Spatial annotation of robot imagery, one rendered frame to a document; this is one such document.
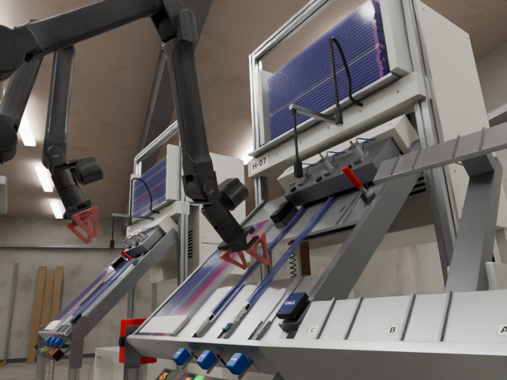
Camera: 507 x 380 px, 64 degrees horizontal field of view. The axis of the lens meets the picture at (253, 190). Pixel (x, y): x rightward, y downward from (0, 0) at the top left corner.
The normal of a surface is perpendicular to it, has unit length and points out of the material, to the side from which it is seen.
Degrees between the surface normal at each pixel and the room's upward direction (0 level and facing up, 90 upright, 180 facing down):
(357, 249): 90
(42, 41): 98
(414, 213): 90
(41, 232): 90
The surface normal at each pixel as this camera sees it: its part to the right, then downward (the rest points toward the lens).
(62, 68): 0.44, -0.28
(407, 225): -0.81, -0.14
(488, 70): -0.94, -0.06
